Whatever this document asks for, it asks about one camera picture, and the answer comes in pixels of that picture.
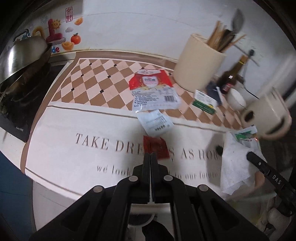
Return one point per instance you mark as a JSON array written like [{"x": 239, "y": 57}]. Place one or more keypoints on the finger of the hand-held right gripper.
[{"x": 255, "y": 161}]

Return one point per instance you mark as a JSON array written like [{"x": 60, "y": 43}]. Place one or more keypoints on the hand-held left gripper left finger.
[{"x": 144, "y": 180}]

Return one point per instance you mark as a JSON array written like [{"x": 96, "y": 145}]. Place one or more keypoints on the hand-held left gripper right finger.
[{"x": 157, "y": 180}]

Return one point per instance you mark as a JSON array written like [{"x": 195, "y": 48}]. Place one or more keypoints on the white paper towel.
[{"x": 233, "y": 162}]

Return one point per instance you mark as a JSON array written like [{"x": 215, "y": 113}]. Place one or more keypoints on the red sachet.
[{"x": 160, "y": 144}]

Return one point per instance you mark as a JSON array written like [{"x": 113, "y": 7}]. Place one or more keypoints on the person's right hand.
[{"x": 259, "y": 180}]

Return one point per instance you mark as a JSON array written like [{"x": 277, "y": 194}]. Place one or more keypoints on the green and white wrapper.
[{"x": 243, "y": 135}]

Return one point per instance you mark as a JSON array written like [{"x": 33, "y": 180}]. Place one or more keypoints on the white bin with black bag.
[{"x": 138, "y": 220}]

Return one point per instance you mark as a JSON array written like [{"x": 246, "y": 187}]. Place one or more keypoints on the cream mug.
[{"x": 270, "y": 111}]

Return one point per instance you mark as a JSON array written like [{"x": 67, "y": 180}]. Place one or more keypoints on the small white barcode packet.
[{"x": 153, "y": 121}]

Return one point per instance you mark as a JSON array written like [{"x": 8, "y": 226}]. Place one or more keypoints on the white bowl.
[{"x": 235, "y": 100}]

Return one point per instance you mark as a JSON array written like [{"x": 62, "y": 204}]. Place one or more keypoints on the white pen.
[{"x": 219, "y": 95}]

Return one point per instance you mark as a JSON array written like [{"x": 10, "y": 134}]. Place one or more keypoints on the green and white box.
[{"x": 203, "y": 100}]

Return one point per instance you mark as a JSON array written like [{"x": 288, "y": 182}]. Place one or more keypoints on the dark blue small packet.
[{"x": 211, "y": 89}]

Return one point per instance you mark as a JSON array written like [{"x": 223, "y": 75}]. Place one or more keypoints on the dark brown sauce bottle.
[{"x": 231, "y": 76}]

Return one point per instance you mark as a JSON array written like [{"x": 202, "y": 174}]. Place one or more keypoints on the printed checkered table mat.
[{"x": 69, "y": 120}]

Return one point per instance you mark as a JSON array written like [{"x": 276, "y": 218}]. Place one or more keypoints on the red and white plastic bag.
[{"x": 150, "y": 83}]

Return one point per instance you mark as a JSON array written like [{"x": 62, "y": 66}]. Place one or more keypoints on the cream utensil holder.
[{"x": 196, "y": 62}]

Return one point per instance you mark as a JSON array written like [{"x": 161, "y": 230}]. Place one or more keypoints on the bundle of wooden chopsticks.
[{"x": 215, "y": 37}]

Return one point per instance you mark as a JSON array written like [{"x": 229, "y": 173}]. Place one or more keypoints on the black induction cooker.
[{"x": 27, "y": 113}]

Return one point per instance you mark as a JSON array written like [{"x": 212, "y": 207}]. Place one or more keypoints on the metal spatula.
[{"x": 238, "y": 19}]

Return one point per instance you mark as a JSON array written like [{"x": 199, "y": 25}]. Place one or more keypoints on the black wok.
[{"x": 25, "y": 81}]

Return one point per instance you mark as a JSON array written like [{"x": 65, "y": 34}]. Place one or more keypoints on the steel wok lid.
[{"x": 20, "y": 58}]

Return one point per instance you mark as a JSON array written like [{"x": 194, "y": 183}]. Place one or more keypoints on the wall hook rail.
[{"x": 251, "y": 55}]

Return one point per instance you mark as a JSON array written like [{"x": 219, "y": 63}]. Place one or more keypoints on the gold ingot wall sticker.
[{"x": 67, "y": 45}]

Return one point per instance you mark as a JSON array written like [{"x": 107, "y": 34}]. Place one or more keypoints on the red apple wall sticker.
[{"x": 75, "y": 38}]

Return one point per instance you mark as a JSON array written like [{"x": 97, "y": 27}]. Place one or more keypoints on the red figure sun wall sticker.
[{"x": 54, "y": 32}]

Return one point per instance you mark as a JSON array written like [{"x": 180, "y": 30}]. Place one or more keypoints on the red stamp wall sticker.
[{"x": 69, "y": 14}]

